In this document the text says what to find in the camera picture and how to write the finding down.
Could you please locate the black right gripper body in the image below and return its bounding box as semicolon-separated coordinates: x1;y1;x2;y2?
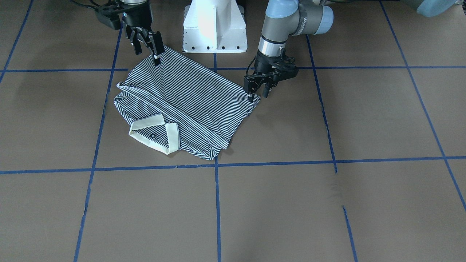
122;2;153;40

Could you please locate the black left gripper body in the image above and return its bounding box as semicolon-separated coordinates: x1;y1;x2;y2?
253;50;288;86

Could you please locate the navy white striped polo shirt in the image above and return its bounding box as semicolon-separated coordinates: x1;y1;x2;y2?
114;46;261;160

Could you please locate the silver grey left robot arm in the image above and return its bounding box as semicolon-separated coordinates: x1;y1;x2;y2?
243;0;334;102

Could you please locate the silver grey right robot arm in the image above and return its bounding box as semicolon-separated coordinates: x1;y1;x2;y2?
119;0;165;66

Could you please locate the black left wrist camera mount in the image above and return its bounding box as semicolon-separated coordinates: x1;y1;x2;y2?
272;54;299;82

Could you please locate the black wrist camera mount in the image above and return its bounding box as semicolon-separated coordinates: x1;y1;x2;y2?
94;0;121;30
272;54;299;82

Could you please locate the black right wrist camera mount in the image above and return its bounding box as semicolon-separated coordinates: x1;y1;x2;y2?
94;0;121;30

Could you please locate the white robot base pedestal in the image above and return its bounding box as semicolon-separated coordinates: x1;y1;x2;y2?
182;0;248;53

